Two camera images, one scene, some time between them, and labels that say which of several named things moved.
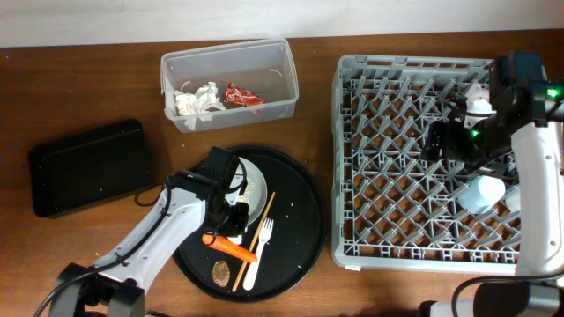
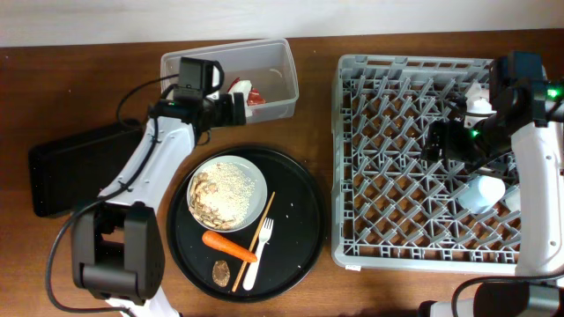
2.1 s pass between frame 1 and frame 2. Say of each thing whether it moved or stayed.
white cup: stayed
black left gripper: moved
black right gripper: stayed
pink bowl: stayed
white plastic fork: stayed
